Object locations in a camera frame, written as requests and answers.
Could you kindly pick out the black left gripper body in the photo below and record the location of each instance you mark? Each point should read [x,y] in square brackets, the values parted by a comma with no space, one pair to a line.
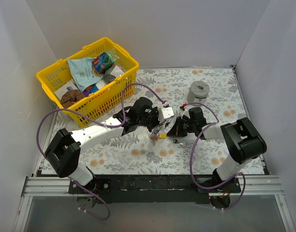
[156,120]

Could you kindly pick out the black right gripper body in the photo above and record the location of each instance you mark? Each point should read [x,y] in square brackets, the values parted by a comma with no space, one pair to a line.
[181,126]

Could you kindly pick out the yellow headed key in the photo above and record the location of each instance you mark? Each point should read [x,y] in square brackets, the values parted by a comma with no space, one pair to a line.
[162,136]

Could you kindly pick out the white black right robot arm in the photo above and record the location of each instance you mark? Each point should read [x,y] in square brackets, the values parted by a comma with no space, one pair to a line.
[242,139]

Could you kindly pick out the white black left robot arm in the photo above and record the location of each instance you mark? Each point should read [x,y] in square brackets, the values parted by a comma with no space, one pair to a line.
[64,150]

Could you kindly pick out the silver loose key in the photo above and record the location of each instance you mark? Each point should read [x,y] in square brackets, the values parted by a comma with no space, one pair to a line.
[177,142]

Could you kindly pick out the grey tape roll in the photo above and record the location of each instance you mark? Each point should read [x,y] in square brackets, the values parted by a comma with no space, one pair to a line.
[198,92]

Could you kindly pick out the floral table mat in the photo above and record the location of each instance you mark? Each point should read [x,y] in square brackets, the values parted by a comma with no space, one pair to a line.
[134,153]

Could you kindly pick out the yellow plastic basket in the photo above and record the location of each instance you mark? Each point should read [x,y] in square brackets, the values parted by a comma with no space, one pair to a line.
[107,95]

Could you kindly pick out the blue green sponge pack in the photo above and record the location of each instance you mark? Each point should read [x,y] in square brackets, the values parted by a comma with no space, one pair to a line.
[103,62]

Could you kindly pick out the light blue chips bag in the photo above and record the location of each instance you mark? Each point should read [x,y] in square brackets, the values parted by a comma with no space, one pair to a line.
[83,72]

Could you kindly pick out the brown round pastry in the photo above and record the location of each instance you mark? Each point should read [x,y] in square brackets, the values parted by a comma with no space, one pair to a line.
[71,97]

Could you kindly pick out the white card box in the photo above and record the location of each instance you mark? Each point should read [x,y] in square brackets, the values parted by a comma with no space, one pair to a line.
[65,88]

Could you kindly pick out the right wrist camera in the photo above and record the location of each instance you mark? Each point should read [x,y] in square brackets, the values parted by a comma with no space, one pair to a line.
[184,112]

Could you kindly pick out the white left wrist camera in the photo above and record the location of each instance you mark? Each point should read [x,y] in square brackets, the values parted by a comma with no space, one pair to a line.
[165,113]

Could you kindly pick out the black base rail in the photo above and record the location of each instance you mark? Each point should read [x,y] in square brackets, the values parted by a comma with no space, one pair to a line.
[154,188]

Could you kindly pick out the aluminium frame rail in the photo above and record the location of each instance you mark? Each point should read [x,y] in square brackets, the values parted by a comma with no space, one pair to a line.
[54,186]

